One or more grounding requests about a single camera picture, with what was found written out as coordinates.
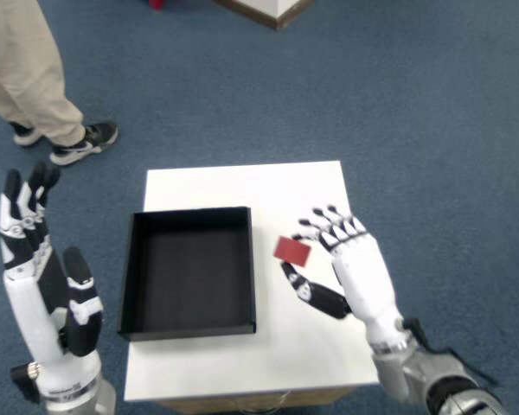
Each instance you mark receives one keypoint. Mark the red cube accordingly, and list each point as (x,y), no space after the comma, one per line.
(292,250)

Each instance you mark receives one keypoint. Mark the black left wrist connector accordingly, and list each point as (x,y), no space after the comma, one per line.
(21,380)

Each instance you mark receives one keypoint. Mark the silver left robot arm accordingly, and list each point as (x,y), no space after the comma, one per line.
(95,397)

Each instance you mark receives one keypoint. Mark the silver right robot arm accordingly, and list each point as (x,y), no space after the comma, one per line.
(398,372)

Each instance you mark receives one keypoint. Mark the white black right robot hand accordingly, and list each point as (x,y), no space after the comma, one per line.
(363,276)

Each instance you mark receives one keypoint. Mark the beige trousers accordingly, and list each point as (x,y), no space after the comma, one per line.
(21,65)

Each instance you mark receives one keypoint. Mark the black open box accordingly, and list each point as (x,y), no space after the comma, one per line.
(190,281)

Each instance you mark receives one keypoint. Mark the black white sneaker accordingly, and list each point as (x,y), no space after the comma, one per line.
(21,138)
(100,134)

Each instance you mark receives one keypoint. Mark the white furniture with wooden base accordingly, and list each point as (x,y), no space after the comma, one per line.
(279,6)

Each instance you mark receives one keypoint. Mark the white table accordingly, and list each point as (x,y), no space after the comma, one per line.
(264,194)

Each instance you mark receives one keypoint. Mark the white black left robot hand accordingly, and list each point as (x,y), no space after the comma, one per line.
(26,311)

